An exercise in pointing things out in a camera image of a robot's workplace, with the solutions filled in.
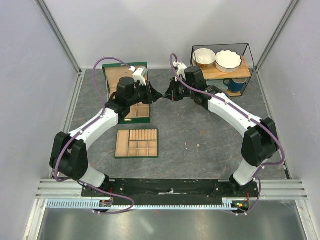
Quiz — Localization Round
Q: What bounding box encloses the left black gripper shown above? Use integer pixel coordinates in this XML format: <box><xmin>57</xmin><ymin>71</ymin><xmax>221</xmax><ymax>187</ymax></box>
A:
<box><xmin>127</xmin><ymin>80</ymin><xmax>163</xmax><ymax>107</ymax></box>

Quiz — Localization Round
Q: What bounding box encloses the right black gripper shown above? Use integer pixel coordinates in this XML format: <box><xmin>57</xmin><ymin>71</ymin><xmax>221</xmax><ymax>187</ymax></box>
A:
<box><xmin>163</xmin><ymin>76</ymin><xmax>195</xmax><ymax>102</ymax></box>

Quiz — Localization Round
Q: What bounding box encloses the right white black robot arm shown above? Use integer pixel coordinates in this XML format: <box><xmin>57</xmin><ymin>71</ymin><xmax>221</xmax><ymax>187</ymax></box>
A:
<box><xmin>164</xmin><ymin>61</ymin><xmax>279</xmax><ymax>197</ymax></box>

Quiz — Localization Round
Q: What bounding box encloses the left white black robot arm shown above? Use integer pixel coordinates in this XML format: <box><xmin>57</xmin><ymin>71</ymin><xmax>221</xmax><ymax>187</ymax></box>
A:
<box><xmin>49</xmin><ymin>77</ymin><xmax>163</xmax><ymax>197</ymax></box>

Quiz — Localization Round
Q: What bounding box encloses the green open jewelry box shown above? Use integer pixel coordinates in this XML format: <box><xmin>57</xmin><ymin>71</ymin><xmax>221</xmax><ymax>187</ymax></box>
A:
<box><xmin>102</xmin><ymin>63</ymin><xmax>151</xmax><ymax>125</ymax></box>

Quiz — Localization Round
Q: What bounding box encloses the green jewelry tray insert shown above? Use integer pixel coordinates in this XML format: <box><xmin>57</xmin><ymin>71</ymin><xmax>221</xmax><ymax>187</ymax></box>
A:
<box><xmin>114</xmin><ymin>128</ymin><xmax>159</xmax><ymax>159</ymax></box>

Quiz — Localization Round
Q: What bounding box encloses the white ceramic bowl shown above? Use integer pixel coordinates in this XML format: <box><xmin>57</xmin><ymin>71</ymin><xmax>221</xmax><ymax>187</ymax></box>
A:
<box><xmin>192</xmin><ymin>48</ymin><xmax>216</xmax><ymax>70</ymax></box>

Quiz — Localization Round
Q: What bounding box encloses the white scalloped dish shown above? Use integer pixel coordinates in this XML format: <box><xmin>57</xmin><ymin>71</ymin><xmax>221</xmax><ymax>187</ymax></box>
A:
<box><xmin>215</xmin><ymin>50</ymin><xmax>242</xmax><ymax>73</ymax></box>

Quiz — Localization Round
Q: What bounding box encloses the blue mug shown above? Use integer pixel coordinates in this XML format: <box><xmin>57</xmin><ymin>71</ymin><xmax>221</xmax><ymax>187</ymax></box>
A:
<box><xmin>223</xmin><ymin>78</ymin><xmax>247</xmax><ymax>93</ymax></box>

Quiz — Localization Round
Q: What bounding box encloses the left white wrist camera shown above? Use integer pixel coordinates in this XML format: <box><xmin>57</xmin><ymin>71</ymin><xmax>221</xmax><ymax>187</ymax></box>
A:
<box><xmin>129</xmin><ymin>66</ymin><xmax>148</xmax><ymax>86</ymax></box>

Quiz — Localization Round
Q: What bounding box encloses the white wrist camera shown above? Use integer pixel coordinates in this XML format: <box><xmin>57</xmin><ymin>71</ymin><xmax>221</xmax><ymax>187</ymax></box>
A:
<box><xmin>129</xmin><ymin>66</ymin><xmax>148</xmax><ymax>86</ymax></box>
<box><xmin>173</xmin><ymin>61</ymin><xmax>187</xmax><ymax>82</ymax></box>

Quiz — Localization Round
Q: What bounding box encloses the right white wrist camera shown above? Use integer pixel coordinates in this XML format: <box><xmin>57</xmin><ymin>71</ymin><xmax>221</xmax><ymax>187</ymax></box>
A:
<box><xmin>173</xmin><ymin>61</ymin><xmax>187</xmax><ymax>82</ymax></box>

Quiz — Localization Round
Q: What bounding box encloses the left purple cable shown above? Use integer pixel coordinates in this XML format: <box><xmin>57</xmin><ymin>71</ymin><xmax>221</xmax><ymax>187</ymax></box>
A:
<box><xmin>53</xmin><ymin>57</ymin><xmax>136</xmax><ymax>216</ymax></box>

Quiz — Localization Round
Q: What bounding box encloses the purple cable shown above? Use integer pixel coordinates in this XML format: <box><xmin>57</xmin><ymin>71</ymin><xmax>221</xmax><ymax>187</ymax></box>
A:
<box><xmin>169</xmin><ymin>53</ymin><xmax>286</xmax><ymax>217</ymax></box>
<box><xmin>53</xmin><ymin>57</ymin><xmax>136</xmax><ymax>216</ymax></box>

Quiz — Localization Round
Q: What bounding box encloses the black wire shelf rack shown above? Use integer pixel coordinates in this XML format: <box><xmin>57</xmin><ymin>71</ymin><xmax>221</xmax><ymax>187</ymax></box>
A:
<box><xmin>191</xmin><ymin>43</ymin><xmax>255</xmax><ymax>97</ymax></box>

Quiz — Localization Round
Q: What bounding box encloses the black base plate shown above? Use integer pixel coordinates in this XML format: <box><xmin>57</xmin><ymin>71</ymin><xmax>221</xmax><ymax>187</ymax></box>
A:
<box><xmin>81</xmin><ymin>177</ymin><xmax>261</xmax><ymax>210</ymax></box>

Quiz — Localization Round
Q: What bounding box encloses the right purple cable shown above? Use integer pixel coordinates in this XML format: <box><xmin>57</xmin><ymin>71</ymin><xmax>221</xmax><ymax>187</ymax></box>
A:
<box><xmin>169</xmin><ymin>53</ymin><xmax>286</xmax><ymax>217</ymax></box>

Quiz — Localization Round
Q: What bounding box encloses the light blue cable duct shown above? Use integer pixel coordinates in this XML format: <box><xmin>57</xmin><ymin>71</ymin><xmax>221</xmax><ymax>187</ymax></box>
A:
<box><xmin>46</xmin><ymin>199</ymin><xmax>238</xmax><ymax>211</ymax></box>

